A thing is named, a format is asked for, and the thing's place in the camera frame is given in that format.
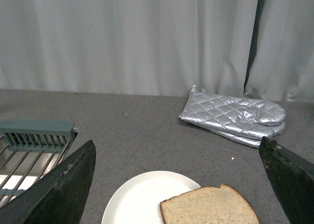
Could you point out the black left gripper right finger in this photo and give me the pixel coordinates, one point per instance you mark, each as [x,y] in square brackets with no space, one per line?
[292,180]

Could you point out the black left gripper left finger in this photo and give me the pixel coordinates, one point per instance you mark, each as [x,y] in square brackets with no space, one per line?
[60,196]

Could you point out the slice of brown bread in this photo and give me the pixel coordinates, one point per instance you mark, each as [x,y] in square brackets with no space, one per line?
[209,205]

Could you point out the green dish drying rack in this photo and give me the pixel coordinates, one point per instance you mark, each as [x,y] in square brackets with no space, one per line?
[29,149]

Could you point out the silver quilted oven mitt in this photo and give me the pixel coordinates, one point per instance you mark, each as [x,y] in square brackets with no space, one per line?
[242,120]

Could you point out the white round plate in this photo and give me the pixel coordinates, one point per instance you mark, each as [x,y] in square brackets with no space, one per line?
[137,200]

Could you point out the right grey curtain panel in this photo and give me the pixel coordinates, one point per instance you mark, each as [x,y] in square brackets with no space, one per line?
[283,65]

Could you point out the grey curtain panel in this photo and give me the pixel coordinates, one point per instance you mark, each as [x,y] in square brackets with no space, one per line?
[283,65]
[147,47]

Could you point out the left grey curtain panel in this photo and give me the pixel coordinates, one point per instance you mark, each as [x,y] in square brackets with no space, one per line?
[147,47]

